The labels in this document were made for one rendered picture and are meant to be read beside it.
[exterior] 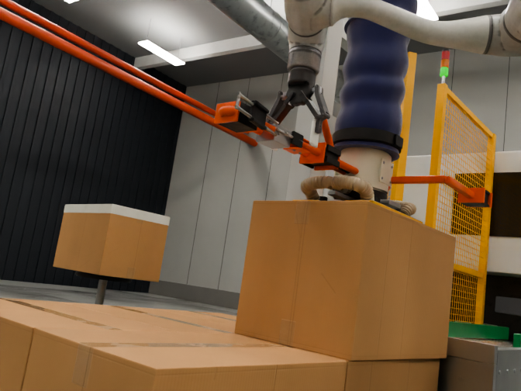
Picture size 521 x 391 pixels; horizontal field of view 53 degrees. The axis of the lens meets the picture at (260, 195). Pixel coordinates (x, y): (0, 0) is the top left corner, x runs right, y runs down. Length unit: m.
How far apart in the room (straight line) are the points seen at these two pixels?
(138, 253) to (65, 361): 2.12
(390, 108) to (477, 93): 10.18
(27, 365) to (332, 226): 0.79
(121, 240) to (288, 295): 1.78
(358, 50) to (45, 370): 1.29
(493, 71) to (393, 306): 10.65
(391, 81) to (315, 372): 0.95
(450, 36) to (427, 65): 10.96
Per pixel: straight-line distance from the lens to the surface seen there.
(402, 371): 1.64
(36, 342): 1.20
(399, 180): 1.72
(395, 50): 1.80
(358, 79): 1.75
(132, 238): 3.15
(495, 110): 11.67
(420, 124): 11.99
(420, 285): 1.67
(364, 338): 1.40
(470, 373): 1.92
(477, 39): 1.53
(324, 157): 1.49
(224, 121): 1.26
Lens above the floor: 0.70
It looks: 9 degrees up
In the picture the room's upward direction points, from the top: 8 degrees clockwise
